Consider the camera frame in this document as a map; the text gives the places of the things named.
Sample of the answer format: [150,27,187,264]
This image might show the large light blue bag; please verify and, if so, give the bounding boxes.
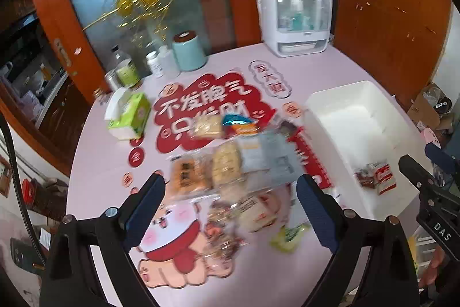
[235,131,304,192]

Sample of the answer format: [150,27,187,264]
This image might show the red cookies packet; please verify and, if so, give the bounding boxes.
[369,160,397,196]

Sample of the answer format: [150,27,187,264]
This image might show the dried fruit mix packet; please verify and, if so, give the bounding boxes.
[204,199,247,263]

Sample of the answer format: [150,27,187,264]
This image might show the white clear plastic packet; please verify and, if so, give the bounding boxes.
[285,182,310,229]

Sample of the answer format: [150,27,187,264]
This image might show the pale puffed snack packet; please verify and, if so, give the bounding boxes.
[211,141,242,188]

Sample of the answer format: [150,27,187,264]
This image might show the white plastic storage bin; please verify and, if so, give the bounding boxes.
[303,81,433,220]

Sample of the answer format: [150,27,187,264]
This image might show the cardboard box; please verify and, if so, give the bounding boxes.
[408,83,454,132]

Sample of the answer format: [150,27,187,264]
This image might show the teal cylindrical canister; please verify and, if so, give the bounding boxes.
[172,30,207,72]

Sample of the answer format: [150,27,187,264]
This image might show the dark plum red packet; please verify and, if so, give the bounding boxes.
[277,120,299,139]

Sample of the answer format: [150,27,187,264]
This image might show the small glass jar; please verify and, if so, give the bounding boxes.
[93,88,107,104]

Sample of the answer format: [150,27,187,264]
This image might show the blue foil snack packet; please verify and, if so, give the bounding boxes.
[222,114,253,126]

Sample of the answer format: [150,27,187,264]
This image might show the small white pill bottle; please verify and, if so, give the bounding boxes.
[146,52,164,78]

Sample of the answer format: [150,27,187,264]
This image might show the white orange oat bar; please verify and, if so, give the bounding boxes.
[230,124,259,136]

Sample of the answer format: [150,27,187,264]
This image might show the orange pastry tray packet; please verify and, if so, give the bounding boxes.
[168,153,213,199]

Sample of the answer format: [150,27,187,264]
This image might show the clear bottle green label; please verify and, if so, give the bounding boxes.
[111,45,140,88]

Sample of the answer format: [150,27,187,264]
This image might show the white cosmetic storage box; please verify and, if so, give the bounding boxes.
[256,0,334,58]

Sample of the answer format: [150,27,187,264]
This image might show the green snack packet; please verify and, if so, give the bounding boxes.
[270,223,311,253]

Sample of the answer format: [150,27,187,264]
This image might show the wooden cabinet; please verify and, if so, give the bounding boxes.
[334,0,451,109]

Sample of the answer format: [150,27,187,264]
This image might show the person's right hand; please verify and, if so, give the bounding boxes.
[419,245,445,288]

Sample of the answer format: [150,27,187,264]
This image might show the brown chocolate snack packet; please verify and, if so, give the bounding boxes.
[354,166,375,189]

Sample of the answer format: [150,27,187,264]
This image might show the beige cracker packet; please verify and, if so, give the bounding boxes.
[236,192,281,232]

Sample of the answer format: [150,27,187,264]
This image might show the small metal tin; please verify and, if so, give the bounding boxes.
[104,69,122,92]

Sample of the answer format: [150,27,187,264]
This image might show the pink printed tablecloth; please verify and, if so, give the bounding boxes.
[66,42,429,307]

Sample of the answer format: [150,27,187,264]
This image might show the pale biscuit packet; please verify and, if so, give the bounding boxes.
[192,115,224,140]

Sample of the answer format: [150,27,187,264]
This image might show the white squeeze bottle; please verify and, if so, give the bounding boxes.
[158,45,181,79]

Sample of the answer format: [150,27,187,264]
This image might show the green tissue box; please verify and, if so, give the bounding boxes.
[104,88,151,140]

